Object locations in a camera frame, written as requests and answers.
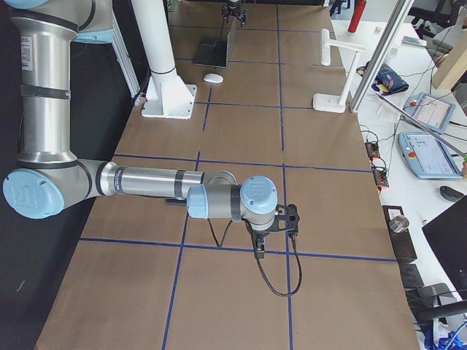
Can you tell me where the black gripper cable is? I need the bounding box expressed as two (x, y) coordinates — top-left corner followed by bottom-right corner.
(207, 217), (302, 297)

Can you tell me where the white computer mouse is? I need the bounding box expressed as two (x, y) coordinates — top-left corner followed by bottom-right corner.
(203, 73), (224, 84)

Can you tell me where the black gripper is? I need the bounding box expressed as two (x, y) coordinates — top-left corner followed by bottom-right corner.
(245, 204), (300, 259)
(222, 4), (247, 26)

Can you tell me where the aluminium frame post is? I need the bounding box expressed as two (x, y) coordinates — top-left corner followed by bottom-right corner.
(350, 0), (414, 113)

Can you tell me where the near teach pendant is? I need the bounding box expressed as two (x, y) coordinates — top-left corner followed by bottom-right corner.
(398, 132), (462, 179)

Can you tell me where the white desk lamp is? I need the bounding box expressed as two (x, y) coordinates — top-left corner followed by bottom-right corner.
(312, 28), (366, 114)

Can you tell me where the grey laptop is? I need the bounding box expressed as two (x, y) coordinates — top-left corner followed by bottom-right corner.
(193, 22), (236, 69)

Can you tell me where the white pedestal column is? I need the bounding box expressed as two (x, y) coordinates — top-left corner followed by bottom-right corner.
(131, 0), (197, 120)

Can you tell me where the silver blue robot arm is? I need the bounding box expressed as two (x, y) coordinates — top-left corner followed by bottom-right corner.
(221, 0), (247, 26)
(3, 1), (299, 259)

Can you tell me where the black desk mouse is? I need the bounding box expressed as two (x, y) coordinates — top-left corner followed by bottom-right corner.
(439, 185), (465, 203)

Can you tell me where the teach pendant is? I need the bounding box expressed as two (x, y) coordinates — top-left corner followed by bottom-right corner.
(404, 92), (455, 134)
(398, 132), (462, 179)

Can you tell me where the dark blue pencil pouch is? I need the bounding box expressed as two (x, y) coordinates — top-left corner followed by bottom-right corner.
(371, 63), (409, 96)

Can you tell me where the far teach pendant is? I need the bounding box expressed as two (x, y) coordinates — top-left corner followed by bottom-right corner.
(404, 92), (455, 134)

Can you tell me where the red bottle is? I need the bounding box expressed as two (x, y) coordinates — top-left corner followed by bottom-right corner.
(347, 0), (367, 33)

